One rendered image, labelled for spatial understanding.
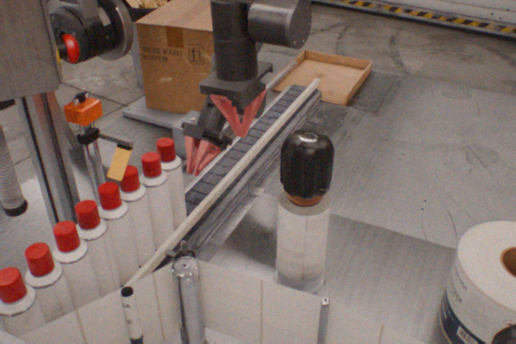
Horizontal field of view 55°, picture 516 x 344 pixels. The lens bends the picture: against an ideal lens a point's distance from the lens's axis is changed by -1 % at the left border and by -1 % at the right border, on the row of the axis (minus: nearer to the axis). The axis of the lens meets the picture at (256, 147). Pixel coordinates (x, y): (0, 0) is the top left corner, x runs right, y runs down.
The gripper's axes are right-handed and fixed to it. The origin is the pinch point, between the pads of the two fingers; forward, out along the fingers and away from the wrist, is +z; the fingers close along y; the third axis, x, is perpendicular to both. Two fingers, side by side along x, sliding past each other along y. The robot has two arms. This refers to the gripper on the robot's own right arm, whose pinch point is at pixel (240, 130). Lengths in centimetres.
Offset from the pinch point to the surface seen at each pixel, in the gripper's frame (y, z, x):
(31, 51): -16.0, -15.5, 19.4
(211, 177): 25.2, 30.8, 22.5
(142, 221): -4.2, 20.1, 18.5
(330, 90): 90, 36, 15
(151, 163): 0.8, 10.9, 18.3
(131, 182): -4.1, 11.8, 19.2
